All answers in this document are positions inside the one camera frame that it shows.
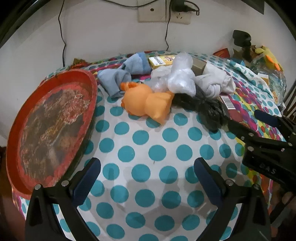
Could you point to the yellow plush toy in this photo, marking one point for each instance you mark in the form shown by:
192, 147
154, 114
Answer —
268, 54

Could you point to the small red packet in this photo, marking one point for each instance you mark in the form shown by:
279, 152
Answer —
222, 53

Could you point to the round red worn tray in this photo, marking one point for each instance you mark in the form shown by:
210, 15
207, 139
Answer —
50, 129

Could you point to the beige wall power socket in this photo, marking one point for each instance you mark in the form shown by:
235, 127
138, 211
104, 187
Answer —
180, 18

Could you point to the grey-blue sock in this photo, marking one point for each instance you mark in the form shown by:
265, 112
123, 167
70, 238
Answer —
114, 81

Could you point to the brown cardboard box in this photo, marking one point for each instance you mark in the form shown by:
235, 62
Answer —
198, 66

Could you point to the black clamp stand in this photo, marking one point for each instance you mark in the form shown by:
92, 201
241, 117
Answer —
242, 44

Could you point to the person's right hand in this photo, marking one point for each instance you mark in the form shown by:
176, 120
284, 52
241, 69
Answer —
289, 199

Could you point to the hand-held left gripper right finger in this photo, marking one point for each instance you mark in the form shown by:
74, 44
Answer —
205, 177

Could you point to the gold red ornament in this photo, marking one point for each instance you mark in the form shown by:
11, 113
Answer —
77, 63

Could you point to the black plastic bag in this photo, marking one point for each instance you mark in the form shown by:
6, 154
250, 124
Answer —
203, 107

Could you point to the beige wall plate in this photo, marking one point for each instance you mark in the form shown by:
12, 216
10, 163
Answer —
151, 10

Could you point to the dark red barcode box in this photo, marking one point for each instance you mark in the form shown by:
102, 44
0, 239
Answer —
233, 111

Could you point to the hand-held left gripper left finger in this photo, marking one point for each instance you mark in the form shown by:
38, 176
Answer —
89, 176

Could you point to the yellow cardboard box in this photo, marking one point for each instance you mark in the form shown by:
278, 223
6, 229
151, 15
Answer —
160, 61

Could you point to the large clear plastic bag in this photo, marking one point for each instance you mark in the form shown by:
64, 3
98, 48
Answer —
270, 76

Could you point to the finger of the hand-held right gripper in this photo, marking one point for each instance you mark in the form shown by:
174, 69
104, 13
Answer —
268, 117
240, 129

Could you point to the orange rubber toy figure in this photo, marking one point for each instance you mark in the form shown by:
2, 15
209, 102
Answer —
145, 102

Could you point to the black plug-in charger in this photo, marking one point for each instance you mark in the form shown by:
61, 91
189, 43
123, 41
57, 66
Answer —
182, 5

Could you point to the polka-dot tablecloth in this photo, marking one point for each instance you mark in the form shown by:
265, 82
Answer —
148, 148

